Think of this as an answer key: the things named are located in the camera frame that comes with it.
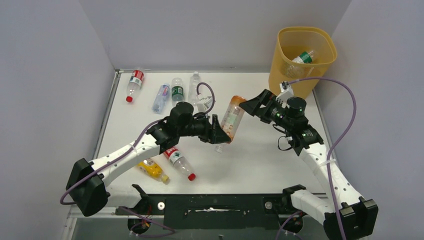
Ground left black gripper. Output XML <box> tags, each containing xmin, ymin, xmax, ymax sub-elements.
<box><xmin>178</xmin><ymin>113</ymin><xmax>231</xmax><ymax>145</ymax></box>

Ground orange soda bottle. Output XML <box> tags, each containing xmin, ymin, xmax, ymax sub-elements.
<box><xmin>215</xmin><ymin>95</ymin><xmax>246</xmax><ymax>153</ymax></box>

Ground red label bottle red cap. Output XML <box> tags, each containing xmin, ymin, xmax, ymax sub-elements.
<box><xmin>163</xmin><ymin>146</ymin><xmax>197</xmax><ymax>181</ymax></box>

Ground clear unlabelled bottle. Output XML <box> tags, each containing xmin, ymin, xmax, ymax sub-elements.
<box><xmin>187</xmin><ymin>71</ymin><xmax>201</xmax><ymax>105</ymax></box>

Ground clear bottle green white label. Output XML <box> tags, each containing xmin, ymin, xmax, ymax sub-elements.
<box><xmin>291</xmin><ymin>50</ymin><xmax>319</xmax><ymax>64</ymax></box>

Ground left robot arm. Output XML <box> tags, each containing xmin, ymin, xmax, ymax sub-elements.
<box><xmin>64</xmin><ymin>102</ymin><xmax>230</xmax><ymax>217</ymax></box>

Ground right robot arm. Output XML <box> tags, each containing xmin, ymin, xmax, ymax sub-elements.
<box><xmin>239</xmin><ymin>89</ymin><xmax>379</xmax><ymax>240</ymax></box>

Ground yellow plastic waste bin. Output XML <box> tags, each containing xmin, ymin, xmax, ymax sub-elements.
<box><xmin>268</xmin><ymin>26</ymin><xmax>338</xmax><ymax>100</ymax></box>

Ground clear bottle dark green label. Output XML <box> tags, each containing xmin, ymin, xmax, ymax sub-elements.
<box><xmin>171</xmin><ymin>77</ymin><xmax>185</xmax><ymax>107</ymax></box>

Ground clear bottle blue purple label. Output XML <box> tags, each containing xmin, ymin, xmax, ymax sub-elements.
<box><xmin>151</xmin><ymin>83</ymin><xmax>170</xmax><ymax>114</ymax></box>

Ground yellow juice bottle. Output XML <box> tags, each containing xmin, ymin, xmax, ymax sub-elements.
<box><xmin>137</xmin><ymin>158</ymin><xmax>170</xmax><ymax>184</ymax></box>

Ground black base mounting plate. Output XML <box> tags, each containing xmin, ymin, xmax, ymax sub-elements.
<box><xmin>115</xmin><ymin>193</ymin><xmax>306</xmax><ymax>233</ymax></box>

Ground clear bottle red label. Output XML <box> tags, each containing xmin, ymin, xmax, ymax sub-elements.
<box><xmin>125</xmin><ymin>69</ymin><xmax>145</xmax><ymax>103</ymax></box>

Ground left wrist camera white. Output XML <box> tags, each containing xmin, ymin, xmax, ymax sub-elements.
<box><xmin>196</xmin><ymin>94</ymin><xmax>213</xmax><ymax>113</ymax></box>

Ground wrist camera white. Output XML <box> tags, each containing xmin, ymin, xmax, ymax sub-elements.
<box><xmin>276</xmin><ymin>81</ymin><xmax>294</xmax><ymax>107</ymax></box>
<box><xmin>196</xmin><ymin>94</ymin><xmax>213</xmax><ymax>113</ymax></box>

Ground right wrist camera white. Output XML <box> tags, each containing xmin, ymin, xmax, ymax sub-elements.
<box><xmin>276</xmin><ymin>81</ymin><xmax>294</xmax><ymax>107</ymax></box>

